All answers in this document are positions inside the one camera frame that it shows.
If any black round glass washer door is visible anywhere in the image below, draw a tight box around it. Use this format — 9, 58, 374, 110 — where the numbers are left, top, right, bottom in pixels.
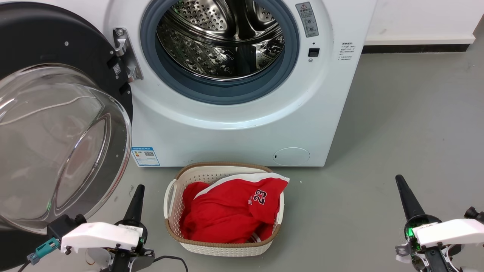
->
0, 2, 134, 261

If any silver metal door hinge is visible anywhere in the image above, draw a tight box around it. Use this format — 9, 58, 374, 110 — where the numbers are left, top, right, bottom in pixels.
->
113, 27, 144, 82

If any small black text label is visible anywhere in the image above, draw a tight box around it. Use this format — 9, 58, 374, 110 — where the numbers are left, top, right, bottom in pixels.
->
338, 42, 356, 61

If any red number 23 jersey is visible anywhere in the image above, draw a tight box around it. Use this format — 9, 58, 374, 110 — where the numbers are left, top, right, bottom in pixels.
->
180, 173, 290, 244

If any white front-load washing machine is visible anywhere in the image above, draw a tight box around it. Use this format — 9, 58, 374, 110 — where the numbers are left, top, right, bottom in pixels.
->
60, 0, 379, 167

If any grey warning sticker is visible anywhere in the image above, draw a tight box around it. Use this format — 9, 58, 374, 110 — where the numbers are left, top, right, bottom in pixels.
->
295, 2, 319, 38

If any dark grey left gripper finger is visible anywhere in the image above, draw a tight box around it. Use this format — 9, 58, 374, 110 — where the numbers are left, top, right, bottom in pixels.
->
123, 184, 146, 224

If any round white filter cover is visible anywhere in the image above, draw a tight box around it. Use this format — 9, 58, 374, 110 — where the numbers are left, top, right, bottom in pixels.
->
273, 147, 311, 167

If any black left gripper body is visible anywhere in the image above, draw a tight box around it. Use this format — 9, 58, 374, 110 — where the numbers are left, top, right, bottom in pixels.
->
101, 219, 155, 272

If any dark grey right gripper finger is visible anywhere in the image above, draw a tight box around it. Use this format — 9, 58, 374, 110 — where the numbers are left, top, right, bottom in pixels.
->
395, 174, 427, 222

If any white woven-rim laundry basket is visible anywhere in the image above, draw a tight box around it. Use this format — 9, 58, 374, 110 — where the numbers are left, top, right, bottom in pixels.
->
163, 162, 285, 257

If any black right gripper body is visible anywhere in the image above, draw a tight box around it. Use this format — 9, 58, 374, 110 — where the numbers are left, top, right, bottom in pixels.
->
395, 214, 462, 272

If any blue energy label sticker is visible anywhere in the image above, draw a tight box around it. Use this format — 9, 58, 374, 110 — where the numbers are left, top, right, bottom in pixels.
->
131, 147, 161, 167

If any teal cable connector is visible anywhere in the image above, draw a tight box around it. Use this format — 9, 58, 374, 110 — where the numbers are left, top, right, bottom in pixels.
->
27, 237, 61, 266

